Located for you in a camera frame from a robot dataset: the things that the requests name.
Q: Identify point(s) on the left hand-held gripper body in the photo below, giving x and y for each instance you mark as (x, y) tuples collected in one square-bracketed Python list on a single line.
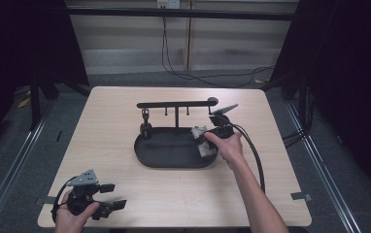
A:
[(81, 199)]

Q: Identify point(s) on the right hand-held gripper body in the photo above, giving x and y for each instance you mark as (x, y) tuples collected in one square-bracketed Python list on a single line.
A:
[(224, 124)]

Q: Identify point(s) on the black key holder with tray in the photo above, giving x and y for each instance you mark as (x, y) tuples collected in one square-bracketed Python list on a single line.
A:
[(170, 152)]

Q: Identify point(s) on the black car key fob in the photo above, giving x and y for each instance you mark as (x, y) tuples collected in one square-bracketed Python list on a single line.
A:
[(145, 129)]

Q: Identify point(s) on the person's left hand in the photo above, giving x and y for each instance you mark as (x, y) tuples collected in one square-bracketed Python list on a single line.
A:
[(72, 221)]

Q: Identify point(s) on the person's right hand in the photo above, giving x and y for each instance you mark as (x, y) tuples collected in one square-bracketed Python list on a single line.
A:
[(230, 150)]

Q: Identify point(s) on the grey tape strip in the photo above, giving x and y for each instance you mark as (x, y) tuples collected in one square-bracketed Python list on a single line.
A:
[(42, 200), (301, 195)]

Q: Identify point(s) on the black metal stand leg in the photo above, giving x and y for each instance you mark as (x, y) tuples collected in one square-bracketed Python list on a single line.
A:
[(34, 103)]

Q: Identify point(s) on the yellow floor tape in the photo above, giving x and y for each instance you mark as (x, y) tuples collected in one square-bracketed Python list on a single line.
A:
[(23, 103)]

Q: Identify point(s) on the black curtain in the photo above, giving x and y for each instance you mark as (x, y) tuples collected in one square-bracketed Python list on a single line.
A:
[(21, 48), (342, 64)]

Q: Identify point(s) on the aluminium floor rail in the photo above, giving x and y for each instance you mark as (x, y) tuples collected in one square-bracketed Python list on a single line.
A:
[(12, 174), (322, 174)]

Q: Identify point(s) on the black horizontal frame bar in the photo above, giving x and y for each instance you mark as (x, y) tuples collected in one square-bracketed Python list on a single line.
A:
[(180, 13)]

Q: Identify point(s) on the white wall socket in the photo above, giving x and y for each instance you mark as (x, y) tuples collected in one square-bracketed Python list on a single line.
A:
[(169, 4)]

